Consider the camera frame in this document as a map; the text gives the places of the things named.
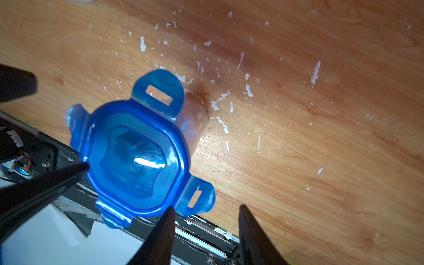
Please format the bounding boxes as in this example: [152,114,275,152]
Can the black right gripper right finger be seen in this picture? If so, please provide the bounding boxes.
[238,204,288,265]

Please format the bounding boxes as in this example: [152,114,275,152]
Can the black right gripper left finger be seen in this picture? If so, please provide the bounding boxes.
[128,206,176,265]

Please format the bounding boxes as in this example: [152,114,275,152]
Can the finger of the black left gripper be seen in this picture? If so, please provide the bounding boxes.
[0,64,38,103]
[1,162,89,242]

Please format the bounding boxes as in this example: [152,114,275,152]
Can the blue container lid back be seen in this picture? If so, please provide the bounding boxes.
[66,69,216,229]

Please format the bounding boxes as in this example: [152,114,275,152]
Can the clear plastic container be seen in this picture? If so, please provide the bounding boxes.
[175,95,209,157]

